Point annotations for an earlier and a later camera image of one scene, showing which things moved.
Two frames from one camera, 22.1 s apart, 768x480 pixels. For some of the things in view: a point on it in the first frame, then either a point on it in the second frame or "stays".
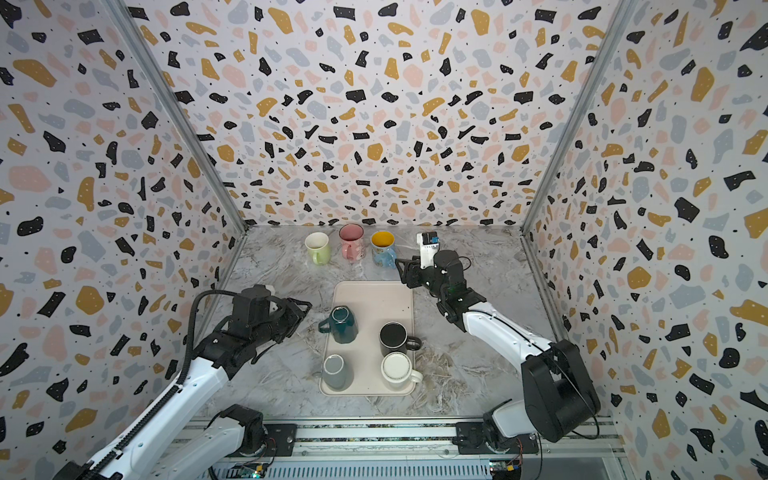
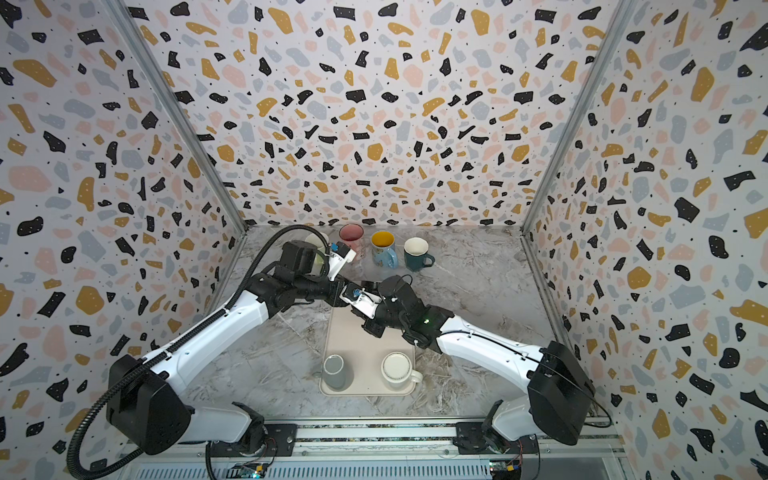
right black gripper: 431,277 to 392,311
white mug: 396,370 stays
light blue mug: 383,249 stays
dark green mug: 341,324 to 416,255
